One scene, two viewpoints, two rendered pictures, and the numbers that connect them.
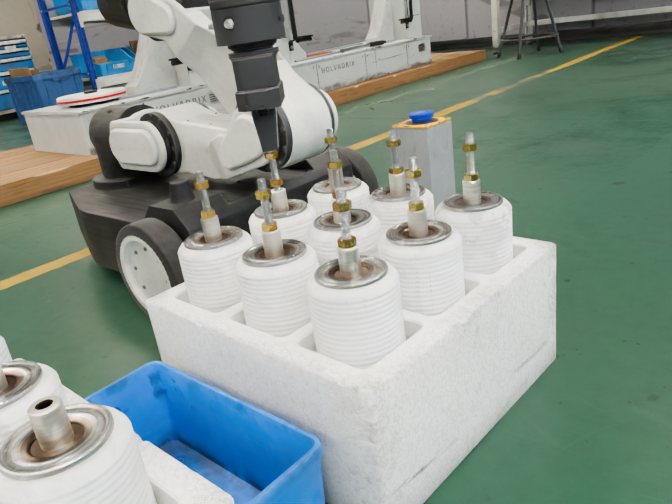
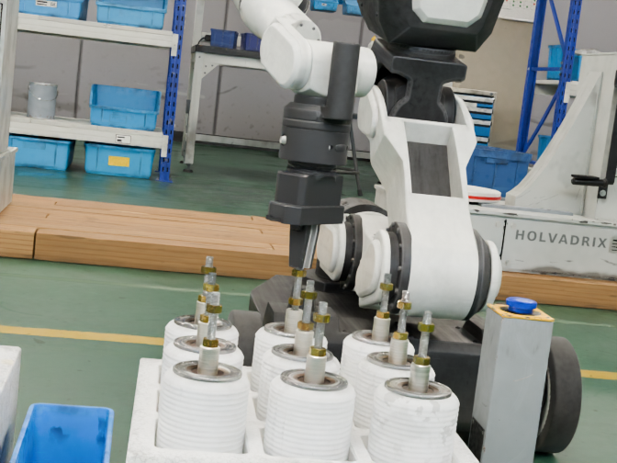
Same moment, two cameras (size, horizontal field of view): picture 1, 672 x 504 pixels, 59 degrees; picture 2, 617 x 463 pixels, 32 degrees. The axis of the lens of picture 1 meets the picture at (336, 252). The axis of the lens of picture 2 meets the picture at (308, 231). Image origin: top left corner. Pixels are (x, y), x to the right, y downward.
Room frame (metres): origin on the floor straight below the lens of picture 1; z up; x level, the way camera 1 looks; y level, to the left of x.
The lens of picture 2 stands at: (-0.31, -0.78, 0.57)
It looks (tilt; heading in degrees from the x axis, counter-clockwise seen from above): 7 degrees down; 37
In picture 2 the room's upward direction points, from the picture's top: 7 degrees clockwise
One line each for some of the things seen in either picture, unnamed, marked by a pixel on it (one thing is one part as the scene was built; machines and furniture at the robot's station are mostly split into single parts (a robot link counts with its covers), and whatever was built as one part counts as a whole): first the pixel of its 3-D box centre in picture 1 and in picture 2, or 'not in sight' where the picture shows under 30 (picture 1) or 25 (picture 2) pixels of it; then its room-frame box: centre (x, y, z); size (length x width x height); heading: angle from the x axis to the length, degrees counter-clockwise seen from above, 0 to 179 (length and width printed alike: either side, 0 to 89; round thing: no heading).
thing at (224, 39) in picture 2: not in sight; (224, 39); (4.72, 3.80, 0.82); 0.24 x 0.16 x 0.11; 37
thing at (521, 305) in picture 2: (421, 118); (521, 307); (0.98, -0.17, 0.32); 0.04 x 0.04 x 0.02
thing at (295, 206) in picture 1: (281, 209); (292, 331); (0.81, 0.07, 0.25); 0.08 x 0.08 x 0.01
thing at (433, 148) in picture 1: (428, 212); (503, 427); (0.98, -0.17, 0.16); 0.07 x 0.07 x 0.31; 44
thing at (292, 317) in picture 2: (279, 201); (293, 321); (0.81, 0.07, 0.26); 0.02 x 0.02 x 0.03
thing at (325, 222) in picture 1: (342, 220); (302, 354); (0.72, -0.01, 0.25); 0.08 x 0.08 x 0.01
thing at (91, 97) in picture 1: (91, 96); (454, 191); (2.85, 1.00, 0.29); 0.30 x 0.30 x 0.06
